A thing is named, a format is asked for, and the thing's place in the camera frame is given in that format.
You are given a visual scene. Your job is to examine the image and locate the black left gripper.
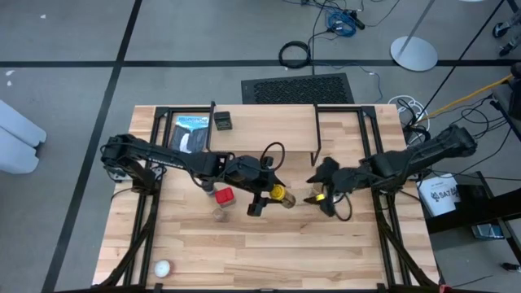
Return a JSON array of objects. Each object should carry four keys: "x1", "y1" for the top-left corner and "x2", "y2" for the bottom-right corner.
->
[{"x1": 225, "y1": 154, "x2": 287, "y2": 219}]

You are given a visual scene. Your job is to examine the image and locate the blue coiled cable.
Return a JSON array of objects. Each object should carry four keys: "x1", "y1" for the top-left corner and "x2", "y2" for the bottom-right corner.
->
[{"x1": 325, "y1": 10, "x2": 358, "y2": 38}]

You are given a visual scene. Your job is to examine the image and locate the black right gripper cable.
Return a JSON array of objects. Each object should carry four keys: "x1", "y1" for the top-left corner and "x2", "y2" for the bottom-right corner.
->
[{"x1": 332, "y1": 190, "x2": 354, "y2": 223}]

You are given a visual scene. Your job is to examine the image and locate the black side cart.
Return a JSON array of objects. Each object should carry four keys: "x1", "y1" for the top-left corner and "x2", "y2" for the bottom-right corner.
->
[{"x1": 422, "y1": 170, "x2": 521, "y2": 245}]

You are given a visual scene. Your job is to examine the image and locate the pale grey furniture piece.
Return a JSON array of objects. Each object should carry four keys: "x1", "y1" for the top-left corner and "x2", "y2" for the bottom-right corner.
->
[{"x1": 0, "y1": 99, "x2": 48, "y2": 175}]

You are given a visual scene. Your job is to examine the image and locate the dark green square spice tin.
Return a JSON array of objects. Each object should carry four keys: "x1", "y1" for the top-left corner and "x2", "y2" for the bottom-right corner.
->
[{"x1": 213, "y1": 111, "x2": 234, "y2": 132}]

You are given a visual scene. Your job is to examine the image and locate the red-lid smoked paprika tin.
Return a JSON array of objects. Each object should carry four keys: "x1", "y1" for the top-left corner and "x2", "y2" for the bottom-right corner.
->
[{"x1": 214, "y1": 186, "x2": 237, "y2": 208}]

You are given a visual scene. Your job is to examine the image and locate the yellow-lid crunchy onion can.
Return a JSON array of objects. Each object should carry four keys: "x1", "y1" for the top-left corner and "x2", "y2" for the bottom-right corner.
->
[{"x1": 270, "y1": 184, "x2": 297, "y2": 209}]

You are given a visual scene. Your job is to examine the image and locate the magazine with waterfall cover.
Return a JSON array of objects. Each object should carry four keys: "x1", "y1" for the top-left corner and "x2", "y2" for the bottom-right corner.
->
[{"x1": 169, "y1": 114, "x2": 211, "y2": 154}]

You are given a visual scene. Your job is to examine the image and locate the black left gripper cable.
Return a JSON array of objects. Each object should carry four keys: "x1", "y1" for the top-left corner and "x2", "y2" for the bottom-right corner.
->
[{"x1": 259, "y1": 141, "x2": 287, "y2": 173}]

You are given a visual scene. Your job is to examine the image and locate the yellow floor cable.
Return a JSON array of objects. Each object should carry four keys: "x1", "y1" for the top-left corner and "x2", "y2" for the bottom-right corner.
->
[{"x1": 417, "y1": 74, "x2": 514, "y2": 123}]

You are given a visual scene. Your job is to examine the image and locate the thin black slanted pole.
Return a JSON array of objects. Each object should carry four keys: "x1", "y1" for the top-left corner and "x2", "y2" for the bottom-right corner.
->
[{"x1": 422, "y1": 0, "x2": 506, "y2": 117}]

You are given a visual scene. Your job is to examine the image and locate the grey round-base floor stand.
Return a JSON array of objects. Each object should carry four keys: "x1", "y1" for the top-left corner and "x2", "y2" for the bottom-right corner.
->
[{"x1": 389, "y1": 0, "x2": 439, "y2": 72}]

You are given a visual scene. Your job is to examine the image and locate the wooden shelf riser black legs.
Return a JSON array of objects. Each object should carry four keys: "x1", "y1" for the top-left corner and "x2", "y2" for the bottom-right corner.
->
[{"x1": 206, "y1": 101, "x2": 322, "y2": 167}]

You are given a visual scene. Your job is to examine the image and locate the black mesh computer case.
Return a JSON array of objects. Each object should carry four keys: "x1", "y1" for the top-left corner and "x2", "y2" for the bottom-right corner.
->
[{"x1": 240, "y1": 72, "x2": 355, "y2": 105}]

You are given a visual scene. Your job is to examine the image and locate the tan-lid furikake seasoning jar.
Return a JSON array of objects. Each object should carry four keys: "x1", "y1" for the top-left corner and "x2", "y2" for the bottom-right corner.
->
[{"x1": 309, "y1": 183, "x2": 326, "y2": 201}]

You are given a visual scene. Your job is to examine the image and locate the white coiled cable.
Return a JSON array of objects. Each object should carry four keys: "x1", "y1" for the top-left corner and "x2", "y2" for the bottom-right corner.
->
[{"x1": 387, "y1": 94, "x2": 429, "y2": 123}]

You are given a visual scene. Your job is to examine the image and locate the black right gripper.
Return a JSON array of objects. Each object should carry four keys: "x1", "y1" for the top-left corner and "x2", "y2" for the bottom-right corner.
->
[{"x1": 303, "y1": 155, "x2": 378, "y2": 216}]

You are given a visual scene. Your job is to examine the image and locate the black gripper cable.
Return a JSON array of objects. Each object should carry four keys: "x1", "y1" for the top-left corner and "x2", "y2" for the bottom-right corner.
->
[
  {"x1": 259, "y1": 141, "x2": 287, "y2": 173},
  {"x1": 332, "y1": 190, "x2": 354, "y2": 223}
]

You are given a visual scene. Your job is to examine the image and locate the black coiled cable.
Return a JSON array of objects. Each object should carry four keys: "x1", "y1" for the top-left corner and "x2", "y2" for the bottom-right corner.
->
[{"x1": 278, "y1": 40, "x2": 313, "y2": 69}]

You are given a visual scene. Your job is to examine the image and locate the wheeled cart base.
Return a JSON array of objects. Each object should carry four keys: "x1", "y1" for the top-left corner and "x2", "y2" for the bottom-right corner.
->
[{"x1": 491, "y1": 10, "x2": 521, "y2": 57}]

